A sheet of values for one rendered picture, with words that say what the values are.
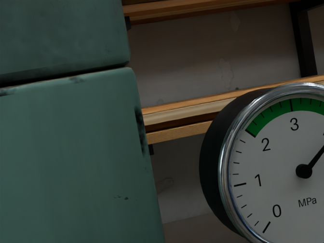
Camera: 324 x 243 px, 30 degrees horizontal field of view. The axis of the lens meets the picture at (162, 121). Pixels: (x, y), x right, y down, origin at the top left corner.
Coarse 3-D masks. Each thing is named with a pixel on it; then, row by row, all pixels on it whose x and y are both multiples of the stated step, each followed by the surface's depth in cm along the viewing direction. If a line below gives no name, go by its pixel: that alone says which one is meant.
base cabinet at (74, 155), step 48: (0, 96) 25; (48, 96) 25; (96, 96) 26; (0, 144) 25; (48, 144) 26; (96, 144) 26; (144, 144) 27; (0, 192) 25; (48, 192) 26; (96, 192) 26; (144, 192) 26; (0, 240) 25; (48, 240) 26; (96, 240) 26; (144, 240) 26
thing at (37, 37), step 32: (0, 0) 25; (32, 0) 25; (64, 0) 26; (96, 0) 26; (0, 32) 25; (32, 32) 25; (64, 32) 26; (96, 32) 26; (0, 64) 25; (32, 64) 25; (64, 64) 26; (96, 64) 26
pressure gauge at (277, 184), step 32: (256, 96) 21; (288, 96) 21; (320, 96) 21; (224, 128) 21; (256, 128) 21; (288, 128) 21; (320, 128) 22; (224, 160) 20; (256, 160) 21; (288, 160) 21; (320, 160) 22; (224, 192) 20; (256, 192) 21; (288, 192) 21; (320, 192) 22; (224, 224) 23; (256, 224) 21; (288, 224) 21; (320, 224) 22
